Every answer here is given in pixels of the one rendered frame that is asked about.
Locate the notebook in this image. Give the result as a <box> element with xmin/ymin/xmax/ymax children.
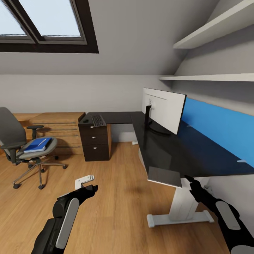
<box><xmin>148</xmin><ymin>166</ymin><xmax>182</xmax><ymax>189</ymax></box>

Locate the keyboard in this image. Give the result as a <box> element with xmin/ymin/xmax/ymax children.
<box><xmin>91</xmin><ymin>115</ymin><xmax>107</xmax><ymax>127</ymax></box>

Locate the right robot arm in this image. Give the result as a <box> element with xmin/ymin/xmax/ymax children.
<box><xmin>184</xmin><ymin>175</ymin><xmax>254</xmax><ymax>254</ymax></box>

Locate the monitor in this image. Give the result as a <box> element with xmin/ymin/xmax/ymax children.
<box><xmin>142</xmin><ymin>87</ymin><xmax>187</xmax><ymax>136</ymax></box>

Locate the swivel chair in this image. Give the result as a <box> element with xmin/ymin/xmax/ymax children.
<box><xmin>0</xmin><ymin>107</ymin><xmax>67</xmax><ymax>190</ymax></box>

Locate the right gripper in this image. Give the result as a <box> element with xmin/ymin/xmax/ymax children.
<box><xmin>184</xmin><ymin>175</ymin><xmax>210</xmax><ymax>203</ymax></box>

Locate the folder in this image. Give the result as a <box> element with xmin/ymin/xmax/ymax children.
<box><xmin>24</xmin><ymin>138</ymin><xmax>52</xmax><ymax>153</ymax></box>

